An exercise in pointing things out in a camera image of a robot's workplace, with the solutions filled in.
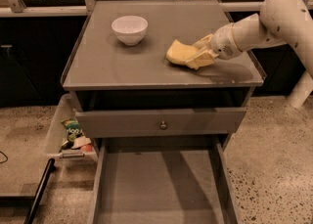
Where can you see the yellow sponge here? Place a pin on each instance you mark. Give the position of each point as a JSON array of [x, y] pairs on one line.
[[179, 53]]

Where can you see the white ceramic bowl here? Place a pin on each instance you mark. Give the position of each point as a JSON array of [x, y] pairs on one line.
[[130, 30]]

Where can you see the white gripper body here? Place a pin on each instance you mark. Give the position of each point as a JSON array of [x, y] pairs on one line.
[[223, 44]]

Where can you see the metal drawer knob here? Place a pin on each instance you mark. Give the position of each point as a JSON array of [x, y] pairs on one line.
[[163, 125]]

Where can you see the grey open middle drawer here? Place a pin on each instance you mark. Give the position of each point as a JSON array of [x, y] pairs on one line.
[[163, 180]]

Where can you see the grey drawer cabinet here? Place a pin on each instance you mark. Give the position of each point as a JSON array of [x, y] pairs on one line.
[[107, 75]]

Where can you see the black pole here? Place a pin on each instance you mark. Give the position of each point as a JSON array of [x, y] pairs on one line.
[[50, 167]]

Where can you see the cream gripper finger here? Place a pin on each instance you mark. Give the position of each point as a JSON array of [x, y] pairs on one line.
[[203, 58], [204, 42]]

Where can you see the grey top drawer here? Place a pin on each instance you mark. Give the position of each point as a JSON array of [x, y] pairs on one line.
[[105, 124]]

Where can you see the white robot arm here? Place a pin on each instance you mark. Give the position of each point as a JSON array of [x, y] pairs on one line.
[[278, 22]]

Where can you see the green snack bag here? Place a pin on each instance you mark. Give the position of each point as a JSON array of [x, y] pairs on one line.
[[73, 129]]

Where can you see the clear plastic bin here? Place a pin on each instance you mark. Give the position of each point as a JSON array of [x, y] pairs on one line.
[[57, 133]]

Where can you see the red and white package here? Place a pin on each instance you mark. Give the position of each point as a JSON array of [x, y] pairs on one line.
[[81, 143]]

